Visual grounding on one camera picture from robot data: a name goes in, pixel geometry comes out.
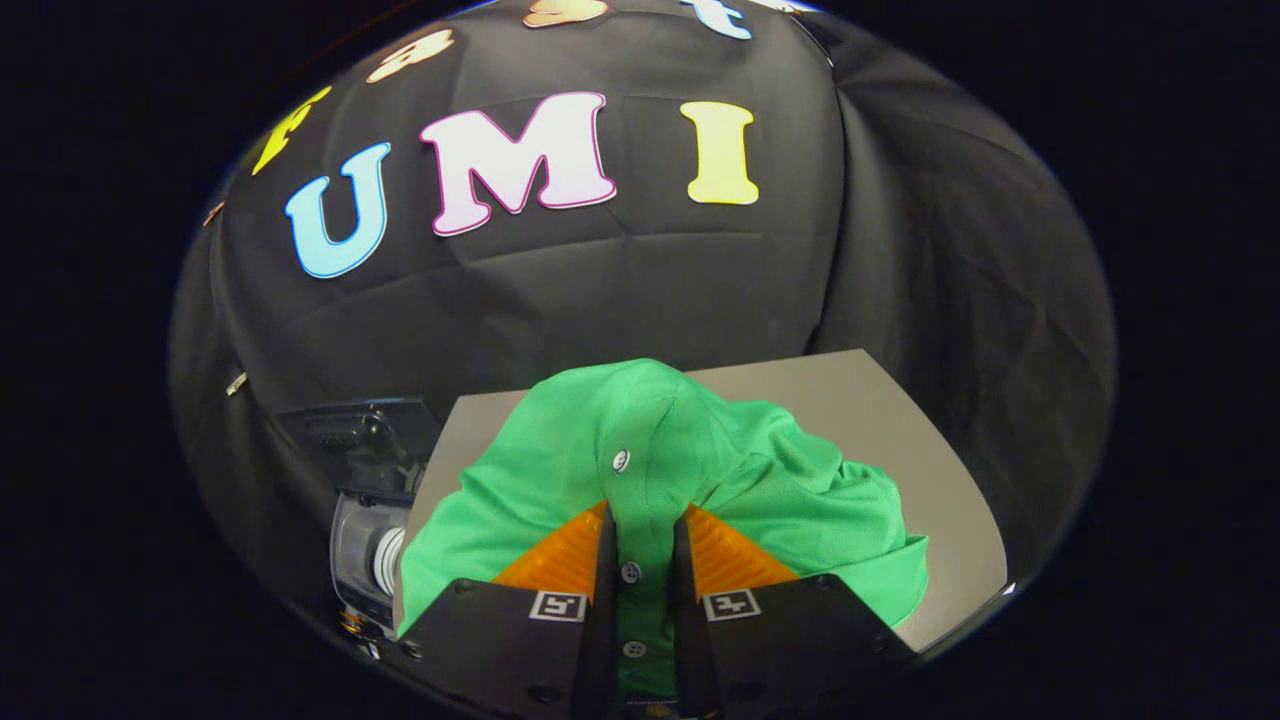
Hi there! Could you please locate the black backdrop cloth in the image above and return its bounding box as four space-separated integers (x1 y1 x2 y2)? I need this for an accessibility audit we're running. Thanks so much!
170 0 1119 641

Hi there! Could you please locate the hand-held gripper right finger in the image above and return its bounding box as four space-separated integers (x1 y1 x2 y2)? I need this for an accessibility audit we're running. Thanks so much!
672 503 916 720

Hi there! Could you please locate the grey cabinet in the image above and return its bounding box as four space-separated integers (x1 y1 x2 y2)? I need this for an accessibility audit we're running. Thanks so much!
392 348 1011 656

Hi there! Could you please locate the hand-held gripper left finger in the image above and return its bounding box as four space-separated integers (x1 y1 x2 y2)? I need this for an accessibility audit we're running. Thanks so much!
398 500 619 720

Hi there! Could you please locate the green polo shirt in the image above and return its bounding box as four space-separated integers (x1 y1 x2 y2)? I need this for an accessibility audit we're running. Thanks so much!
397 358 931 701

